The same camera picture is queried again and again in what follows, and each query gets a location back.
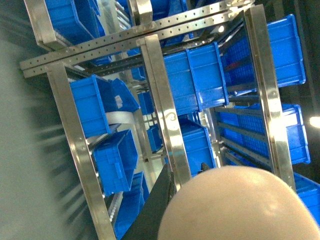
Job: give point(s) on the blue crate far right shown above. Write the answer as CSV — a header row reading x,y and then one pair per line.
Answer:
x,y
287,57

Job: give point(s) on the steel flow rack shelf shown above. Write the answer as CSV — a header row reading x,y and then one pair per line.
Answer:
x,y
146,35

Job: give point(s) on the blue plastic crate left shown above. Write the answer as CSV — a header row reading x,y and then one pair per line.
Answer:
x,y
196,78

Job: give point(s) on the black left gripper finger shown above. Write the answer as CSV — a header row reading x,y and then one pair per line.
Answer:
x,y
147,224

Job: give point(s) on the blue plastic crate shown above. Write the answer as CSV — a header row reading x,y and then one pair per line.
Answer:
x,y
196,78
95,96

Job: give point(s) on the beige plastic dustpan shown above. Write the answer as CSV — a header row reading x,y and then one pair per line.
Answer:
x,y
237,203

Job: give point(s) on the blue plastic crate right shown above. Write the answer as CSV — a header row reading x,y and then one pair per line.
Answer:
x,y
95,96

